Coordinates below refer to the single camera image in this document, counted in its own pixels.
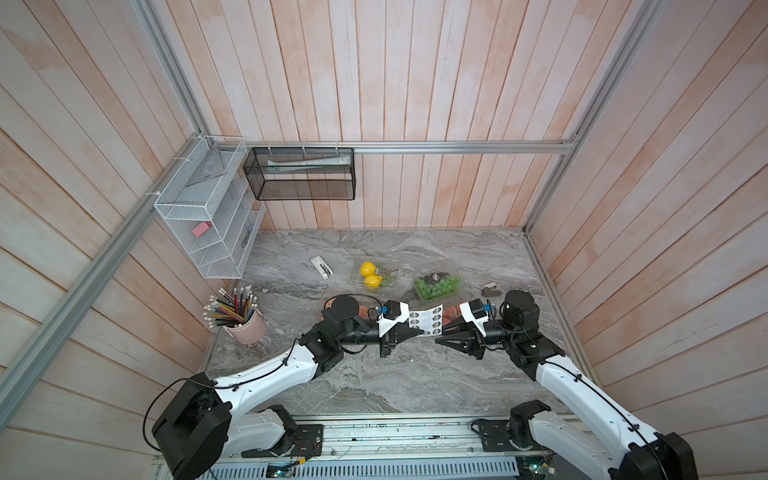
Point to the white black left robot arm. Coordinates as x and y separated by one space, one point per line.
205 417

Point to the white wire mesh shelf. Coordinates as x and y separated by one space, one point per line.
206 184

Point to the colored pencils bundle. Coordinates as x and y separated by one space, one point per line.
231 309

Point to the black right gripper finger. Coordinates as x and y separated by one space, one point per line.
460 345
458 330

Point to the black wire mesh basket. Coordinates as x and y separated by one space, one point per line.
299 187

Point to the clear box of grapes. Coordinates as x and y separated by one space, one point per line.
436 285

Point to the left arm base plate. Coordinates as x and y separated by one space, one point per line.
304 441

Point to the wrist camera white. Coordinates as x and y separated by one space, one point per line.
392 314
475 312

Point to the clear box of red apples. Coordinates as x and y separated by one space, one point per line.
450 315

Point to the pink eraser block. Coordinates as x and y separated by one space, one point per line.
201 228

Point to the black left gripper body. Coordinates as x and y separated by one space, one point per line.
384 344

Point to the small grey tape dispenser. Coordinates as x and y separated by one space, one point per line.
491 290

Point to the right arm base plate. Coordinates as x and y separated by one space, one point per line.
504 435

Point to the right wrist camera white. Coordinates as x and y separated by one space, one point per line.
475 312

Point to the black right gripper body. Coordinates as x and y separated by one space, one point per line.
479 346

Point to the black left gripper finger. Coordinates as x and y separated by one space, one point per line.
406 330
397 339

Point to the aluminium front rail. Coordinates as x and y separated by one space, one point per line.
358 437

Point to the paper in black basket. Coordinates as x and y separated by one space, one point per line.
294 164

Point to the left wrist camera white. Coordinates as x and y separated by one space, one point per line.
392 314

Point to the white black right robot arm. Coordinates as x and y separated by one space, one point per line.
617 445

